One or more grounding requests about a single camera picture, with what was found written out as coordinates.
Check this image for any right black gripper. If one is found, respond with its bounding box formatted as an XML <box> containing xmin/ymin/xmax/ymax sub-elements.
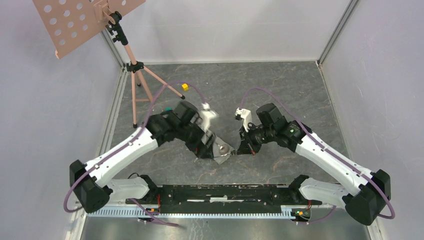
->
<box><xmin>236</xmin><ymin>122</ymin><xmax>275</xmax><ymax>155</ymax></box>

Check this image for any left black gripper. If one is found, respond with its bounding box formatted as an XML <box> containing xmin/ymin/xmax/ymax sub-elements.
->
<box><xmin>176</xmin><ymin>117</ymin><xmax>216</xmax><ymax>159</ymax></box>

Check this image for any silver spoon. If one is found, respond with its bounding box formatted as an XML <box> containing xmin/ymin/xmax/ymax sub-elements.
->
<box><xmin>219</xmin><ymin>144</ymin><xmax>237</xmax><ymax>156</ymax></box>

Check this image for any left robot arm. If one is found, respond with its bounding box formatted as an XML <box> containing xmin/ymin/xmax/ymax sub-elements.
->
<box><xmin>69</xmin><ymin>100</ymin><xmax>219</xmax><ymax>213</ymax></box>

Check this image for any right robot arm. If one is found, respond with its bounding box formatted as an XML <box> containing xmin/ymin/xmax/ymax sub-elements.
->
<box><xmin>235</xmin><ymin>103</ymin><xmax>391</xmax><ymax>226</ymax></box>

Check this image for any yellow cube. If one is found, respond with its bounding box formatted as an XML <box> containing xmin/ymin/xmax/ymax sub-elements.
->
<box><xmin>181</xmin><ymin>83</ymin><xmax>189</xmax><ymax>91</ymax></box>

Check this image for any pink music stand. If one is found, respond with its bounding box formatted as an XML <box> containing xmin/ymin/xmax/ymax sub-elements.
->
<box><xmin>33</xmin><ymin>0</ymin><xmax>185</xmax><ymax>128</ymax></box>

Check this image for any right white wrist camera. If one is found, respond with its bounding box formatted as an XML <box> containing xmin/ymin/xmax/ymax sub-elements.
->
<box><xmin>234</xmin><ymin>108</ymin><xmax>252</xmax><ymax>132</ymax></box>

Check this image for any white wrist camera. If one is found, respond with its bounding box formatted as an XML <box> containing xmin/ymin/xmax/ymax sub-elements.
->
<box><xmin>199</xmin><ymin>102</ymin><xmax>219</xmax><ymax>133</ymax></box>
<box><xmin>234</xmin><ymin>108</ymin><xmax>252</xmax><ymax>132</ymax></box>

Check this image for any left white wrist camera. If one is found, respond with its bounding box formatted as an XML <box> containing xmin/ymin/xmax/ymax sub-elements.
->
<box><xmin>199</xmin><ymin>102</ymin><xmax>219</xmax><ymax>133</ymax></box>

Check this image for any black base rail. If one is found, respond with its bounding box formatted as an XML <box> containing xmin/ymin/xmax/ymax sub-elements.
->
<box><xmin>137</xmin><ymin>184</ymin><xmax>322</xmax><ymax>214</ymax></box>

